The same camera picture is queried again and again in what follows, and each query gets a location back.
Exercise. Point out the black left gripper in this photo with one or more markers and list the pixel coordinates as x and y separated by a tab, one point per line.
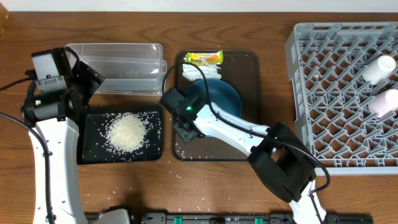
87	78

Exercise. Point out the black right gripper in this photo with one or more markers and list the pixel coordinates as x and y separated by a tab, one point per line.
189	134

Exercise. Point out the dark blue plate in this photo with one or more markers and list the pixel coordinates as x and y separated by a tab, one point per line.
221	93

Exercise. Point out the pile of white rice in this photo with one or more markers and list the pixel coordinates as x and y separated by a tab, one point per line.
128	137

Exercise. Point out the cream white cup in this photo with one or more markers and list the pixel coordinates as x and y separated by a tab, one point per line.
379	69

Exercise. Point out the pink cup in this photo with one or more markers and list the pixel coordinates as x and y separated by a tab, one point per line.
384	103

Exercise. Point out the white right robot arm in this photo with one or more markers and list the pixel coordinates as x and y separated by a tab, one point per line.
279	159

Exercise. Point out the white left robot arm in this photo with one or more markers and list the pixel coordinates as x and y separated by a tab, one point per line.
57	192

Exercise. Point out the grey dishwasher rack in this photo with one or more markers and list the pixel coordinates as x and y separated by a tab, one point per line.
325	63

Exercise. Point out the white crumpled napkin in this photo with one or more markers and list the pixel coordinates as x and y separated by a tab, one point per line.
191	73

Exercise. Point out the clear plastic bin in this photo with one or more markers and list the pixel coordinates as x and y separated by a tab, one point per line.
128	68

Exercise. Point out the yellow green snack wrapper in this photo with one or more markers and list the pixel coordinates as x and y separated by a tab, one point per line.
204	58

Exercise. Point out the black rectangular tray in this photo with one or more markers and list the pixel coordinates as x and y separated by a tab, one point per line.
88	152

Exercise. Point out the dark brown serving tray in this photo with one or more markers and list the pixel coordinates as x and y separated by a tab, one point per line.
240	68

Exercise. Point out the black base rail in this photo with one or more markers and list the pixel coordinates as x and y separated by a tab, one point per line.
248	218

